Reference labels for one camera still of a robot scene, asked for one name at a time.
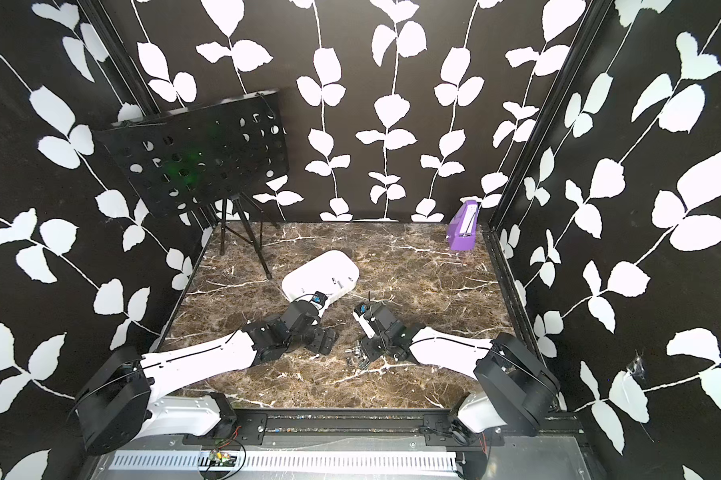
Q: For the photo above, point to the black tripod music stand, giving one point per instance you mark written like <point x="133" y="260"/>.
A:
<point x="187" y="159"/>

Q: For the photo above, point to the purple box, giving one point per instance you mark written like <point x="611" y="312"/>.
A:
<point x="461" y="231"/>

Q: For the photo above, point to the white perforated cable duct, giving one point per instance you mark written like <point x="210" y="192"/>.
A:
<point x="328" y="462"/>

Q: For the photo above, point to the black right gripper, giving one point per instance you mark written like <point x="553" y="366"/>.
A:
<point x="369" y="353"/>

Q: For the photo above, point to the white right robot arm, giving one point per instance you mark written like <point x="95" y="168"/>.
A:
<point x="518" y="390"/>

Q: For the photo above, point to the white plastic storage box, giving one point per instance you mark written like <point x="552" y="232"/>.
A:
<point x="333" y="274"/>

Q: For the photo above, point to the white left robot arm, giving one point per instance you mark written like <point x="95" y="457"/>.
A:
<point x="127" y="398"/>

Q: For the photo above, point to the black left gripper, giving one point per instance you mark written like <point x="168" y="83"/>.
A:
<point x="318" y="345"/>

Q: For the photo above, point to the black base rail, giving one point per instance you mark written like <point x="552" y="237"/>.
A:
<point x="436" y="426"/>

